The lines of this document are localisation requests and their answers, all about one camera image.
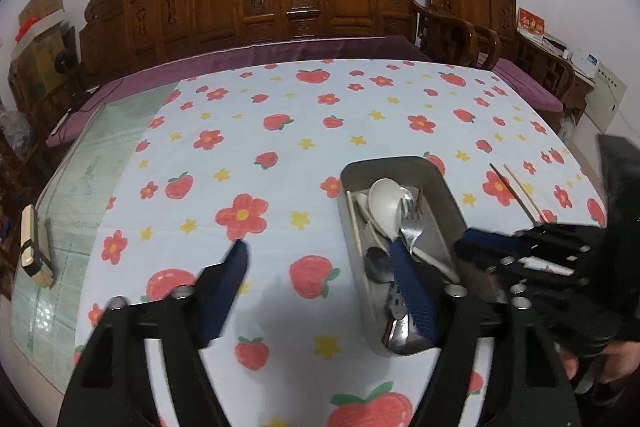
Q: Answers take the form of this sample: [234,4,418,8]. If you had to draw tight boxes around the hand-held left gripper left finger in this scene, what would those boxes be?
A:
[56,238,249,427]

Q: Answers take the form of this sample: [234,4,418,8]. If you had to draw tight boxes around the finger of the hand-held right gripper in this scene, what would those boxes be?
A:
[494,258,604,309]
[454,227,607,260]

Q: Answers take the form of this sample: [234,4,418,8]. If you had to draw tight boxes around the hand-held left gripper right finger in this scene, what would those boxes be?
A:
[389,239,583,427]

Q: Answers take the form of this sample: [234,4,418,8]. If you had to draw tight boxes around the metal spoon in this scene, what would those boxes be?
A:
[364,247,393,283]
[382,294,436,353]

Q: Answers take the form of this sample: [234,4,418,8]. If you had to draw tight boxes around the dark brown chopstick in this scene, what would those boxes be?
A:
[489,163,537,224]

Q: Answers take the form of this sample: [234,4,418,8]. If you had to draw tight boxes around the metal fork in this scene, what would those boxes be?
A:
[398,197,426,258]

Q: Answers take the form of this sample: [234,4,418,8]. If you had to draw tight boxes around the light bamboo chopstick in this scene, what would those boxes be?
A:
[346,190,364,256]
[503,163,545,223]

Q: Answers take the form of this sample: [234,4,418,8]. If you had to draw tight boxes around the white ceramic spoon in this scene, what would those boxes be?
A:
[354,199,386,238]
[369,178,403,239]

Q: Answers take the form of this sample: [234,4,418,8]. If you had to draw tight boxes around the rectangular metal tray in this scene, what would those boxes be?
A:
[336,155,501,355]

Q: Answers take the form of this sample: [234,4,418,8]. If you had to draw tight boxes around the person's right hand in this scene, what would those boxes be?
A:
[560,341,638,384]

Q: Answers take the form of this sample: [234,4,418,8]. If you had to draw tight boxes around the white leaning board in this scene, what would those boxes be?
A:
[582,62,628,135]

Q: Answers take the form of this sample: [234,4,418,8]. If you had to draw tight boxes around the wooden side table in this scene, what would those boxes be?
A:
[515,29,596,128]

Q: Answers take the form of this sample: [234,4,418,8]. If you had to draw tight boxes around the small purple seat cushion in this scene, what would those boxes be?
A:
[477,57,566,112]

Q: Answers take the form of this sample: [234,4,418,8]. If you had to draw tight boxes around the white box with blue label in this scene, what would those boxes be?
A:
[567,48,601,80]

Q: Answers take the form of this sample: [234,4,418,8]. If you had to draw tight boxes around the strawberry flower print tablecloth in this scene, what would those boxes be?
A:
[75,58,608,427]

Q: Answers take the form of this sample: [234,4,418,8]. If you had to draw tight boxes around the wooden block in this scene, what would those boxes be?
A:
[21,204,55,290]

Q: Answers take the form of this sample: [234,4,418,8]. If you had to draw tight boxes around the red gift box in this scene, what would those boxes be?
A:
[517,8,547,38]

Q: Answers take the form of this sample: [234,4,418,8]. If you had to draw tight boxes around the carved wooden armchair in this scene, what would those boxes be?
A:
[412,0,576,108]

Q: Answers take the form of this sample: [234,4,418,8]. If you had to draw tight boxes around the long purple seat cushion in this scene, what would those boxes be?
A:
[45,35,433,148]

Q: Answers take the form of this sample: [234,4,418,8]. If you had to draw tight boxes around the stacked cardboard boxes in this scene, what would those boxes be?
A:
[10,0,77,100]

